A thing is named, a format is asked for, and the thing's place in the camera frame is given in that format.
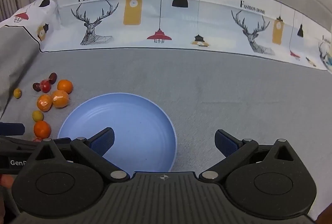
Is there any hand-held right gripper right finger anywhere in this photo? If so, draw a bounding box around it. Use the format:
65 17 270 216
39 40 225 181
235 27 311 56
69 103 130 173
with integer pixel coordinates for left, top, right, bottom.
198 129 297 181

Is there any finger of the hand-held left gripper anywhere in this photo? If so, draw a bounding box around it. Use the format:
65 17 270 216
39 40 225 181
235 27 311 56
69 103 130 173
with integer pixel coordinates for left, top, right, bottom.
0 122 25 136
0 136 72 158

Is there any plastic-wrapped orange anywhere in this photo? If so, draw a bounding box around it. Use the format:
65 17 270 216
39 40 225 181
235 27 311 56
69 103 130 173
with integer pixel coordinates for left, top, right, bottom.
50 90 70 108
37 94 53 112

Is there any plastic-wrapped cherry tomato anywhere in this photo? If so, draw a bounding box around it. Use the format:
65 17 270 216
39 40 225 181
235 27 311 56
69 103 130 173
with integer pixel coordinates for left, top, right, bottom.
39 79 52 93

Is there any person's left hand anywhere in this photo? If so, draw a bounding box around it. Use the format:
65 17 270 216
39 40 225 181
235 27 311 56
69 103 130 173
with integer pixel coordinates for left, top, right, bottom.
0 175 14 187

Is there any blue round plate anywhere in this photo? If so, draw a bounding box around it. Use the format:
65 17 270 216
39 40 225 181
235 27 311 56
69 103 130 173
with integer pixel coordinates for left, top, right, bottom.
57 93 178 174

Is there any bare orange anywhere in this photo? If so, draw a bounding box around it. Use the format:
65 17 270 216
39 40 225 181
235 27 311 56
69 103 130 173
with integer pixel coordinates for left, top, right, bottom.
57 79 73 94
34 121 51 138

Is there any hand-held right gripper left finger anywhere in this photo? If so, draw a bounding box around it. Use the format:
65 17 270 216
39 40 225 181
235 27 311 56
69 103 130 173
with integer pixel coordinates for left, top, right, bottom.
34 128 130 181

